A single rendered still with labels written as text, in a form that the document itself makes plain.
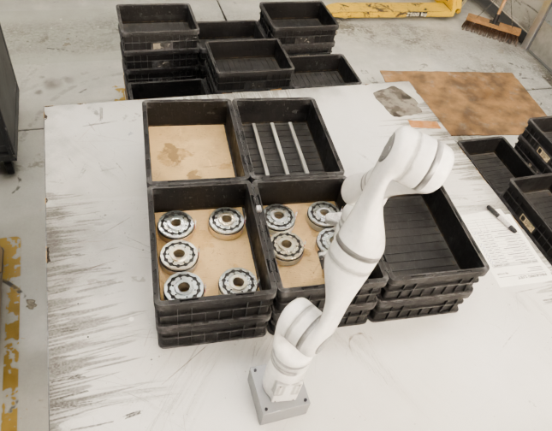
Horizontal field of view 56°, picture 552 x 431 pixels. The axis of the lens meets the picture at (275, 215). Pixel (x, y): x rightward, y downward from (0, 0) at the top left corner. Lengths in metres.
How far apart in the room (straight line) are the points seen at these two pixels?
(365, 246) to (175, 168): 0.91
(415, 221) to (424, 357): 0.42
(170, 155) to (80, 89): 1.83
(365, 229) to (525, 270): 1.08
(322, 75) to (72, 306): 2.03
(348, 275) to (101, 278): 0.85
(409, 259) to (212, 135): 0.78
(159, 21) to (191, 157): 1.54
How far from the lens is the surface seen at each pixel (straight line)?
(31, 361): 2.31
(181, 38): 2.91
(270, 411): 1.31
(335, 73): 3.11
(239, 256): 1.46
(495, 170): 3.00
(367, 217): 0.90
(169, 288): 1.36
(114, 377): 1.43
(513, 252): 1.96
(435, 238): 1.67
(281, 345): 1.14
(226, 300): 1.26
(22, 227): 2.72
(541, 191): 2.83
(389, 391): 1.49
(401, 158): 0.85
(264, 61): 2.89
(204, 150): 1.76
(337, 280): 0.96
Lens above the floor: 1.99
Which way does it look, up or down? 48 degrees down
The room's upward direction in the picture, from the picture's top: 11 degrees clockwise
